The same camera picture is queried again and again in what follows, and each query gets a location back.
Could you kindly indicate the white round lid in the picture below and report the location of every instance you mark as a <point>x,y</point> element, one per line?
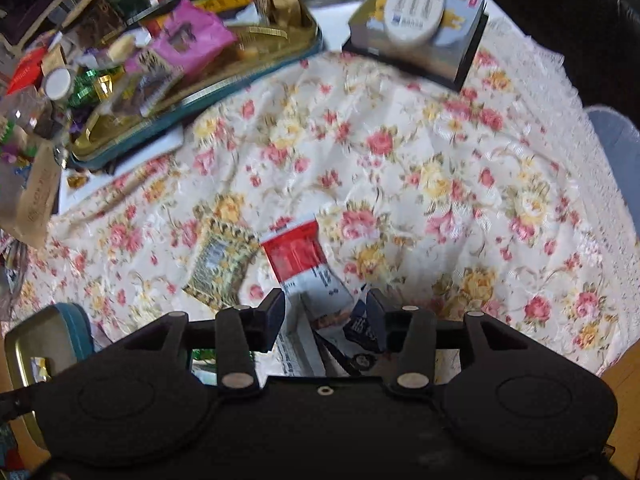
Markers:
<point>58,83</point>

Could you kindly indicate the black sofa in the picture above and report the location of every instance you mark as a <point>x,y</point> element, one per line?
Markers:
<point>575,20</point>

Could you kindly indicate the green foil candy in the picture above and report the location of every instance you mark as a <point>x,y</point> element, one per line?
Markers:
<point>92,87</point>

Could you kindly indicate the blue cushion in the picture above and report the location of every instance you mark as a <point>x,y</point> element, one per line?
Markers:
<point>617,155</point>

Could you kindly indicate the teal rimmed tin tray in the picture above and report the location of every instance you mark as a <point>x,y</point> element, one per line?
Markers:
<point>210,85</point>

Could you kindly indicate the gold brown patterned snack packet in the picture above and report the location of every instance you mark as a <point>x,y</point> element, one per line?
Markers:
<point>220,260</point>

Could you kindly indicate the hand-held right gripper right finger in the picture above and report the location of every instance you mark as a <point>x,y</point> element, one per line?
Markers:
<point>374,316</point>

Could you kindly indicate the bright red snack packet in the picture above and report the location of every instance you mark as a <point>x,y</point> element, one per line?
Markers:
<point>25,72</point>

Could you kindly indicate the white printed snack packet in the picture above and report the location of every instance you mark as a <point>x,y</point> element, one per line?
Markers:
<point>297,345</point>

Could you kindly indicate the kraft paper bag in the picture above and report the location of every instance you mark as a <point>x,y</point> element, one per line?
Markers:
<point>37,200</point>

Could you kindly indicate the floral tablecloth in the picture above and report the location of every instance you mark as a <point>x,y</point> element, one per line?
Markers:
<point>400,185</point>

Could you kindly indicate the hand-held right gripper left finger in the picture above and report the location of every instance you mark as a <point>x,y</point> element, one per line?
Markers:
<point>275,316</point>

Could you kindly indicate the white remote control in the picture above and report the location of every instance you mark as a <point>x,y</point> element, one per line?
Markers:
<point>417,0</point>

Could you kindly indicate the gold tin tray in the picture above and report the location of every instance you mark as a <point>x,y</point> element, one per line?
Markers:
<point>35,340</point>

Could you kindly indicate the red white snack packet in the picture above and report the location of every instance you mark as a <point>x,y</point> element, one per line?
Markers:
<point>295,255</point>

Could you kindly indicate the box with yellow cartoon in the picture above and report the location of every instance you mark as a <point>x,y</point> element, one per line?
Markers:
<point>465,15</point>

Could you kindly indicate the pink snack packet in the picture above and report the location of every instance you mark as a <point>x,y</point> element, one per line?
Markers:
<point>192,40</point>

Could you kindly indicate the dark blue snack packet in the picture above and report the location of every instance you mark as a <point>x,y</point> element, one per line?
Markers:
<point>357,332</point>

